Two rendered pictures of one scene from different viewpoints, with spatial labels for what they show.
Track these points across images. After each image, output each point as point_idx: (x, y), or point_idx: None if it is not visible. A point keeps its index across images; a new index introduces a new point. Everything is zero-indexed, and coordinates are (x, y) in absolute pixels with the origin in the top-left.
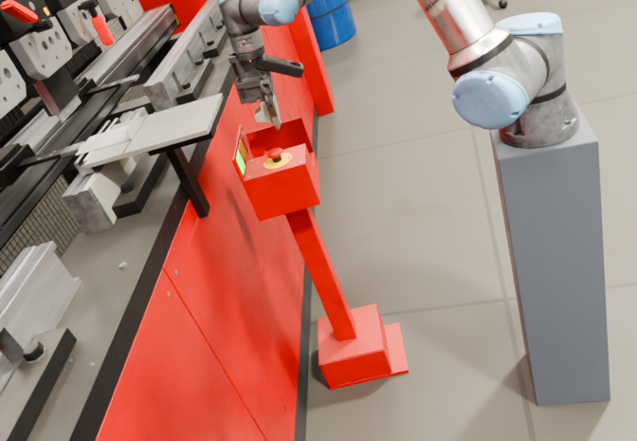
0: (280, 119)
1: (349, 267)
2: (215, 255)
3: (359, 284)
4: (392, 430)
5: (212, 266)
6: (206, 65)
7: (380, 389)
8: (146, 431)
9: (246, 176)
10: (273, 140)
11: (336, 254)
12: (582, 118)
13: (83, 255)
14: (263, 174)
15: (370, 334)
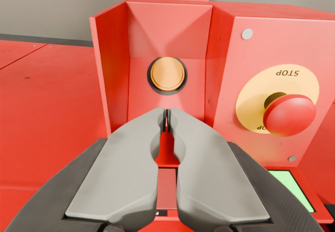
0: (161, 114)
1: (69, 2)
2: (311, 161)
3: None
4: None
5: (331, 161)
6: None
7: None
8: None
9: (285, 162)
10: (121, 110)
11: (47, 13)
12: None
13: None
14: (313, 133)
15: None
